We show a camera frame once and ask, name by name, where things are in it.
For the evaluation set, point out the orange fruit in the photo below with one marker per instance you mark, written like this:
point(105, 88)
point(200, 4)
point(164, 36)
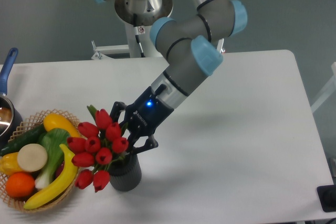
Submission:
point(20, 185)

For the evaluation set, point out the dark grey ribbed vase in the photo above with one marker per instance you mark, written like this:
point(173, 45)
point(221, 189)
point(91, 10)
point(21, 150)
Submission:
point(125, 175)

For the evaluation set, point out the green cucumber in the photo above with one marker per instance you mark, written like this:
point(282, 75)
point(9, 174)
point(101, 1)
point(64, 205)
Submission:
point(29, 137)

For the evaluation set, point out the green bok choy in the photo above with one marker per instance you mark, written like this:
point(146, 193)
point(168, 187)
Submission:
point(51, 141)

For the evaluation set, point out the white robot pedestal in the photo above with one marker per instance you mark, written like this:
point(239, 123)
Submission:
point(138, 28)

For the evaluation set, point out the yellow squash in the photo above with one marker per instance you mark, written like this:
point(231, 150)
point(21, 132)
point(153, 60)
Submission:
point(59, 121)

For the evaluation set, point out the beige round disc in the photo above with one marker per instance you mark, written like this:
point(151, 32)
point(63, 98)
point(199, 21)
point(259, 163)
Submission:
point(32, 157)

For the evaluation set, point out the black device at edge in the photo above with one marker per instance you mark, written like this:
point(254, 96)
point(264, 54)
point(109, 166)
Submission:
point(326, 196)

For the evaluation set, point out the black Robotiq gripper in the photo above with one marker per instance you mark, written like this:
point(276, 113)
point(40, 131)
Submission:
point(142, 118)

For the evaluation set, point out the white table clamp bracket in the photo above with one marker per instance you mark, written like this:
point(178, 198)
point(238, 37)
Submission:
point(109, 52)

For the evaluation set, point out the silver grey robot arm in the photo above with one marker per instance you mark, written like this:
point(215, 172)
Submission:
point(187, 46)

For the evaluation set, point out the red tulip bouquet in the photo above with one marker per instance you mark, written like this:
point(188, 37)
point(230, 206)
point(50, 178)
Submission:
point(101, 144)

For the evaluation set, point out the white frame at right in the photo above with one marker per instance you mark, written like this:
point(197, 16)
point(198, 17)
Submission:
point(326, 91)

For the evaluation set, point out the yellow bell pepper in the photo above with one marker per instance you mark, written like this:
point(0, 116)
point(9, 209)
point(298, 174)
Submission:
point(9, 164)

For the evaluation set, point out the yellow banana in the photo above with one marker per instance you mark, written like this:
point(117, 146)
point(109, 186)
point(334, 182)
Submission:
point(58, 186)

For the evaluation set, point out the blue handled saucepan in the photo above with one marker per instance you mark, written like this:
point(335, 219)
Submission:
point(10, 117)

